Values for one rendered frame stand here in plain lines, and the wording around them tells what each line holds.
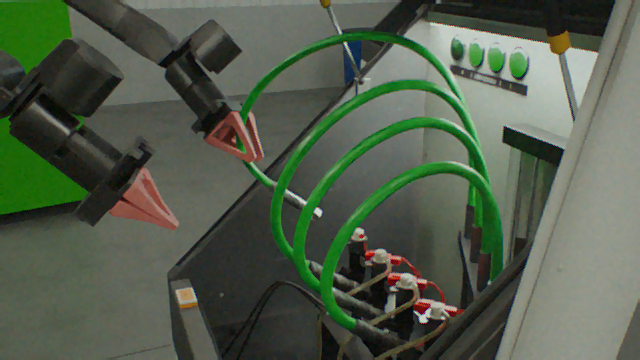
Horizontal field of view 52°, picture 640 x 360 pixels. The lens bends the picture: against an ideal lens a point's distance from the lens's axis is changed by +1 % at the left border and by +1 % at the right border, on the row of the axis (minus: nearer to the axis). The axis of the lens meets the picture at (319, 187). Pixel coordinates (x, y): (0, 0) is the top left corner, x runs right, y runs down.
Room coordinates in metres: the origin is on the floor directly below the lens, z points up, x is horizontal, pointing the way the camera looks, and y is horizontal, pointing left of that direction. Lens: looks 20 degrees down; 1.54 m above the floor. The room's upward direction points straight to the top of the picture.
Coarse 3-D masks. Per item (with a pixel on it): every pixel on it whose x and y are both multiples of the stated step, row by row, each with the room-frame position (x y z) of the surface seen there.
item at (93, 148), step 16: (80, 128) 0.69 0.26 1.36; (80, 144) 0.67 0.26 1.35; (96, 144) 0.68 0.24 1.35; (144, 144) 0.71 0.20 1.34; (48, 160) 0.67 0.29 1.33; (64, 160) 0.66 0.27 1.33; (80, 160) 0.66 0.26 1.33; (96, 160) 0.67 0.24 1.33; (112, 160) 0.68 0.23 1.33; (128, 160) 0.67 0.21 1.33; (80, 176) 0.66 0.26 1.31; (96, 176) 0.66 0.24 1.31; (112, 176) 0.66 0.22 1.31; (96, 192) 0.66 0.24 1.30; (80, 208) 0.66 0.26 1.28
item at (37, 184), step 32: (0, 0) 3.71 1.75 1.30; (32, 0) 3.76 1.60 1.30; (0, 32) 3.66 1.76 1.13; (32, 32) 3.75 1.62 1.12; (64, 32) 3.84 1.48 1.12; (32, 64) 3.73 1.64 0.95; (0, 128) 3.62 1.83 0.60; (0, 160) 3.60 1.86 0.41; (32, 160) 3.69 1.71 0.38; (0, 192) 3.59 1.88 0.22; (32, 192) 3.68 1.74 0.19; (64, 192) 3.77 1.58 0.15; (0, 224) 3.61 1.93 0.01
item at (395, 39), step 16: (352, 32) 0.99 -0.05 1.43; (368, 32) 0.98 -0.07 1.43; (384, 32) 0.98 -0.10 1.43; (304, 48) 0.99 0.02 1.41; (320, 48) 0.99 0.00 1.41; (416, 48) 0.98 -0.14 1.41; (288, 64) 0.99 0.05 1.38; (432, 64) 0.98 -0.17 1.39; (448, 80) 0.97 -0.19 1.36; (256, 96) 0.99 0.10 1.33; (464, 96) 0.98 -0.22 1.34; (240, 112) 0.99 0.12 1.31; (240, 144) 0.99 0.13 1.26; (256, 176) 0.99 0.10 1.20
